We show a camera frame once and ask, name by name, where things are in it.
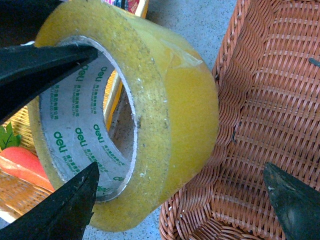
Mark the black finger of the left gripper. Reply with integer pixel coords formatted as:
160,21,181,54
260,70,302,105
0,45,98,123

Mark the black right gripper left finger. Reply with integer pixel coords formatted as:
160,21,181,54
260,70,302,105
0,162,100,240

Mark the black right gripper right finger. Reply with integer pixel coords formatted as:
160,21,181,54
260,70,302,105
263,162,320,240

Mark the yellow packing tape roll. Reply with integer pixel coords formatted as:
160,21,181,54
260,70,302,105
28,0,219,232

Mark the yellow woven basket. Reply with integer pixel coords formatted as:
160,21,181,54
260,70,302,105
0,0,150,223

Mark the brown wicker basket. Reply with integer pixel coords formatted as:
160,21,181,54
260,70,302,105
159,0,320,240

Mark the orange toy carrot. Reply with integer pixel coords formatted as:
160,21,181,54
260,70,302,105
0,123,55,192

